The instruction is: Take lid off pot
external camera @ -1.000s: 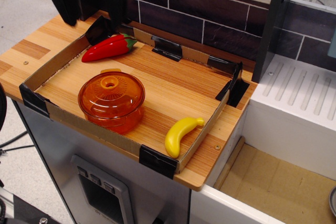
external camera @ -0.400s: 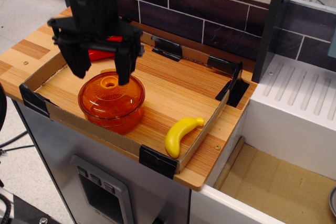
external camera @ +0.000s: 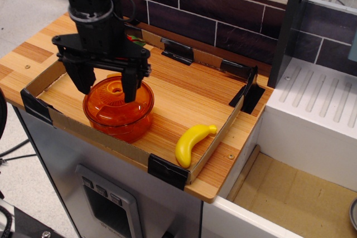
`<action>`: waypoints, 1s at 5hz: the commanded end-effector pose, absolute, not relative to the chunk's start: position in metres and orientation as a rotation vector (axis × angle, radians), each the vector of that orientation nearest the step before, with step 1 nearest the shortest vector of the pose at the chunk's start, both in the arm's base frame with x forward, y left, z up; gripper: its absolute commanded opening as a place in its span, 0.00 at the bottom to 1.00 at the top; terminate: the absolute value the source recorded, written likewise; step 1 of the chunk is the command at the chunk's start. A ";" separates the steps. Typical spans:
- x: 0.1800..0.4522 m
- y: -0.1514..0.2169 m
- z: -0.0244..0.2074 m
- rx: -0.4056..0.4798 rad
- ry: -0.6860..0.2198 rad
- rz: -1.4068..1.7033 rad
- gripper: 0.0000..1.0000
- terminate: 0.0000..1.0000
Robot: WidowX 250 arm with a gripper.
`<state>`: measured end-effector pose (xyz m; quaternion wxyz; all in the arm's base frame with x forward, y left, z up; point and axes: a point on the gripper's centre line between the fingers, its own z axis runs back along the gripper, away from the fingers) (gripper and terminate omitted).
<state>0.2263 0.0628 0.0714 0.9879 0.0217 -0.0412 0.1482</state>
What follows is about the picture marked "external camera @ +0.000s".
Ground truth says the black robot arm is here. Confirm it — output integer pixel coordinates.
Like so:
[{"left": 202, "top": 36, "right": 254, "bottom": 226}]
[{"left": 52, "top": 0, "right": 151, "bottom": 103}]

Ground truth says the red toy chili pepper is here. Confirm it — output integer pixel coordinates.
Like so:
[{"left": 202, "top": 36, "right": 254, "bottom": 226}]
[{"left": 127, "top": 35, "right": 146, "bottom": 47}]

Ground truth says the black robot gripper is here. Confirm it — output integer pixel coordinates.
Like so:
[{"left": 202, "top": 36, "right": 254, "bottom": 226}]
[{"left": 52, "top": 18, "right": 151, "bottom": 103}]

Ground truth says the grey plate edge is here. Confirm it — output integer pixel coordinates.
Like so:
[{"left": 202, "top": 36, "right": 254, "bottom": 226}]
[{"left": 349, "top": 198, "right": 357, "bottom": 230}]

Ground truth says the cardboard fence with black tape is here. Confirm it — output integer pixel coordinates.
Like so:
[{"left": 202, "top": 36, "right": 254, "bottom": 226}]
[{"left": 25, "top": 15, "right": 273, "bottom": 202}]

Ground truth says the orange transparent plastic pot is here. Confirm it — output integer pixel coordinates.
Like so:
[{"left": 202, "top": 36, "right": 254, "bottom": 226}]
[{"left": 88, "top": 74, "right": 153, "bottom": 143}]

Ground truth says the black cable on floor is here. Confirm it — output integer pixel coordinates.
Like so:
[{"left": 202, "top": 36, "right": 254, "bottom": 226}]
[{"left": 0, "top": 139, "right": 37, "bottom": 166}]

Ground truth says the orange transparent pot lid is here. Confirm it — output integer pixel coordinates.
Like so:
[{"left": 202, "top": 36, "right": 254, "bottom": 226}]
[{"left": 83, "top": 75, "right": 154, "bottom": 127}]

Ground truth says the white toy sink unit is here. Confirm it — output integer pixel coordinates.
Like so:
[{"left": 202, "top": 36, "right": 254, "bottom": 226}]
[{"left": 201, "top": 59, "right": 356, "bottom": 237}]

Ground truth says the silver toy dishwasher front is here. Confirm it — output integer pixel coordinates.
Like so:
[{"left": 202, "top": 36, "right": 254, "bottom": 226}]
[{"left": 16, "top": 109, "right": 202, "bottom": 237}]

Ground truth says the yellow toy banana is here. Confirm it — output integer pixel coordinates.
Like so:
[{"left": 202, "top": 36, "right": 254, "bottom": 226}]
[{"left": 175, "top": 124, "right": 217, "bottom": 168}]

